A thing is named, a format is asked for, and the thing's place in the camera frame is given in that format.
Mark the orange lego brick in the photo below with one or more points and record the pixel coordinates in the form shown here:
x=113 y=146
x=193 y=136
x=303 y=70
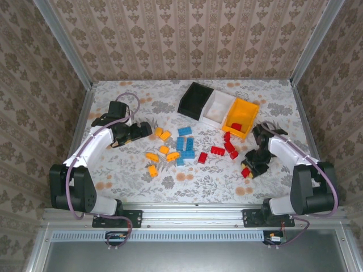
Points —
x=164 y=149
x=173 y=156
x=152 y=157
x=165 y=135
x=158 y=131
x=153 y=170

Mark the blue lego brick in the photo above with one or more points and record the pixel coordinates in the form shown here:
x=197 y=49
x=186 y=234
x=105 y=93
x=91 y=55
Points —
x=189 y=143
x=180 y=143
x=180 y=161
x=185 y=131
x=187 y=154

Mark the yellow plastic bin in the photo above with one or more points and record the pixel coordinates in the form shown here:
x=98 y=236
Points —
x=244 y=110

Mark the black plastic bin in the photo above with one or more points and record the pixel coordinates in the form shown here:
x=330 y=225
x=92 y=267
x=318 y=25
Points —
x=195 y=99

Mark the white plastic bin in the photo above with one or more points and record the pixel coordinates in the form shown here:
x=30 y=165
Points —
x=217 y=109

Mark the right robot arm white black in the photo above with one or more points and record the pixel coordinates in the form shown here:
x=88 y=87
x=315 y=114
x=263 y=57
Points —
x=286 y=153

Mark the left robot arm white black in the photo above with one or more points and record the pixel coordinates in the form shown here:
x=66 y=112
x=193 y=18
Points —
x=93 y=144

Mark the floral patterned table cover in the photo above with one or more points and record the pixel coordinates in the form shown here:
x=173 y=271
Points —
x=198 y=184

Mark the small connector board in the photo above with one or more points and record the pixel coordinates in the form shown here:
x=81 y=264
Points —
x=116 y=236
x=276 y=238

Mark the grey metal panel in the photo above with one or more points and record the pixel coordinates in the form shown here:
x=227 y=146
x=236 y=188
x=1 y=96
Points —
x=184 y=258

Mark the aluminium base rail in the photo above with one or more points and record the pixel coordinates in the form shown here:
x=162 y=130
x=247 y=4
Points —
x=193 y=215

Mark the aluminium frame post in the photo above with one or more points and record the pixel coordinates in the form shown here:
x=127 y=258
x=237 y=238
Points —
x=316 y=42
x=64 y=42

